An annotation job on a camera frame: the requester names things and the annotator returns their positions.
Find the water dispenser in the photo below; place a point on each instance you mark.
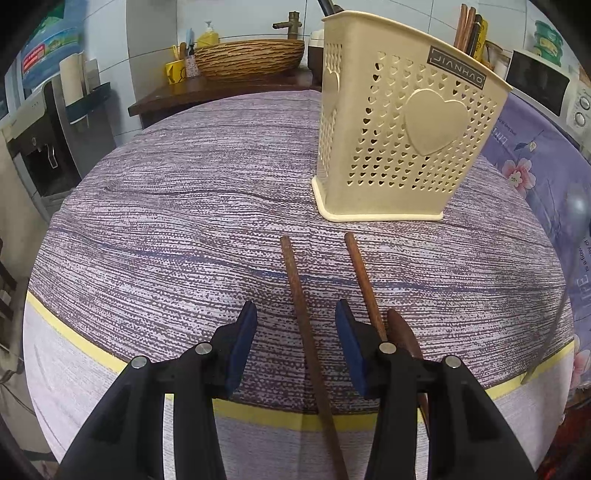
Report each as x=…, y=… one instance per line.
x=54, y=146

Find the metal spoon wooden handle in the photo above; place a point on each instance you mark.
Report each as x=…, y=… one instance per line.
x=402, y=335

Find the white microwave oven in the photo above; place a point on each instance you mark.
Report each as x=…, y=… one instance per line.
x=563, y=98

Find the cream perforated utensil holder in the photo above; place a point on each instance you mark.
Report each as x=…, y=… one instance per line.
x=404, y=117

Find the purple floral cloth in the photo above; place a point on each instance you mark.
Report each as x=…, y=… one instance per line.
x=544, y=166

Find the yellow soap bottle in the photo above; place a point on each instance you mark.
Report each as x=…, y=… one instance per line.
x=209, y=38

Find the yellow cup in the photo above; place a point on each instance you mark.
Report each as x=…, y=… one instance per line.
x=175, y=72

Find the brass faucet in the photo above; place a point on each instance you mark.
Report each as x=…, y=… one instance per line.
x=292, y=25

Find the black gold-tipped chopstick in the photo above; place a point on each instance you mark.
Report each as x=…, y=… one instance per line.
x=474, y=35

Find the woven basket sink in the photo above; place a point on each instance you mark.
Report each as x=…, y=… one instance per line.
x=248, y=58

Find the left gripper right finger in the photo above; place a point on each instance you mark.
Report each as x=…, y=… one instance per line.
x=469, y=438

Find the brown chopstick in holder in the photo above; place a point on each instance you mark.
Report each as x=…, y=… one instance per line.
x=462, y=23

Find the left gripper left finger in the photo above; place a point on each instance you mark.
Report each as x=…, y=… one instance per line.
x=122, y=438

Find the dark wooden counter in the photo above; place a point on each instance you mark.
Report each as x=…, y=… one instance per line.
x=170, y=99

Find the blue water bottle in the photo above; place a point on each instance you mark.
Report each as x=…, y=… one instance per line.
x=58, y=36

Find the purple striped tablecloth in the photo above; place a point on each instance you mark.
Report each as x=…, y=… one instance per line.
x=170, y=234

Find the brown chopstick pair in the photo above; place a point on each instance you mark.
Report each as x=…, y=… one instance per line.
x=311, y=356
x=366, y=288

